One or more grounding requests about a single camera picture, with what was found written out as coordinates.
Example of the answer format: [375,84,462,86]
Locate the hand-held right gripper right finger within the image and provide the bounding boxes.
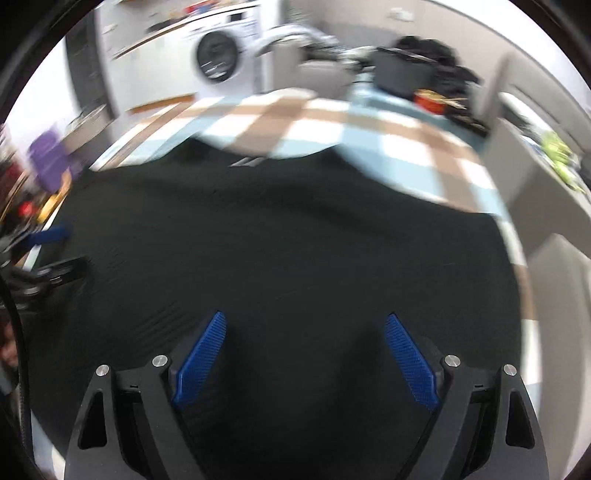
[384,313,550,480]

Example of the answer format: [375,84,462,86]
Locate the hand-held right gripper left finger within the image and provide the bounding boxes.
[64,310,228,480]

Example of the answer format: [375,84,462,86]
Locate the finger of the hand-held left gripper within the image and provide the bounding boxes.
[4,225,73,254]
[9,256,88,289]

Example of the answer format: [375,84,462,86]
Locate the black knitted sweater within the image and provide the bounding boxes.
[28,138,518,480]

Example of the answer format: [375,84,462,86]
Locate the pile of black clothes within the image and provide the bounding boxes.
[392,36,483,112]

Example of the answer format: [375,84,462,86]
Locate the yellow snack bag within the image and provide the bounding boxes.
[39,185,72,227]

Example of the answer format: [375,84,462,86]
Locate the metal shoe rack with shoes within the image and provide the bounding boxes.
[0,124,33,241]

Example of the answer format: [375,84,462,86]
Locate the purple bag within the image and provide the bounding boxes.
[28,129,75,190]

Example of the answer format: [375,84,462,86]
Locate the woven basket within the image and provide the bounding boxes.
[65,104,112,139]

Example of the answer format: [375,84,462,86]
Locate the black door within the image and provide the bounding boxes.
[65,9,116,121]

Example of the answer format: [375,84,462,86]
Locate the grey cabinet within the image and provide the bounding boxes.
[480,92,591,278]

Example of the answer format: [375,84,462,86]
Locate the white kitchen base cabinets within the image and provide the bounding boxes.
[99,18,199,114]

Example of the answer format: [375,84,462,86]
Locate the checked tablecloth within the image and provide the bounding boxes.
[90,88,541,384]

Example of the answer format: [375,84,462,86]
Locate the white washing machine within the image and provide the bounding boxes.
[185,4,266,100]

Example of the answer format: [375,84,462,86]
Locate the black tray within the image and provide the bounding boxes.
[443,99,490,137]

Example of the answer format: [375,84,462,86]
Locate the yellow green packet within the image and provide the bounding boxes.
[540,131,585,190]

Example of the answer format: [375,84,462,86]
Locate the red instant noodle cup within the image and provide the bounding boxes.
[413,90,446,114]

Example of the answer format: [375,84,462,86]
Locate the grey sofa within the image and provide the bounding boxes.
[272,28,356,100]

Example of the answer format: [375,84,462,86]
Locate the light blue garment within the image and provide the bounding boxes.
[254,23,342,56]

